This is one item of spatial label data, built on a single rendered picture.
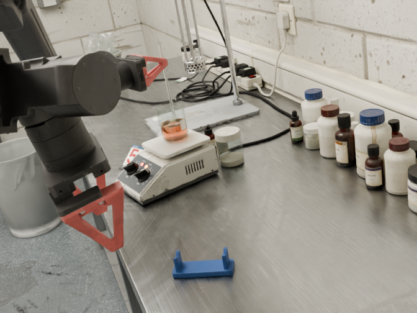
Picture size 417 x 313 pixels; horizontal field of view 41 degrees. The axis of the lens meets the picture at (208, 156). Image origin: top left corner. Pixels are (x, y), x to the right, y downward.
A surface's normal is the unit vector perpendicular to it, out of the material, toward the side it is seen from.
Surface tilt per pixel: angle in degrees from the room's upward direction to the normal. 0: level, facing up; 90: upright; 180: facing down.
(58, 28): 90
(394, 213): 0
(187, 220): 0
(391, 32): 90
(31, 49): 144
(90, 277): 0
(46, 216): 94
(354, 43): 90
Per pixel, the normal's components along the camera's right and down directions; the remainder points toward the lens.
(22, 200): 0.23, 0.41
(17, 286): -0.17, -0.91
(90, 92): 0.77, 0.00
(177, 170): 0.54, 0.24
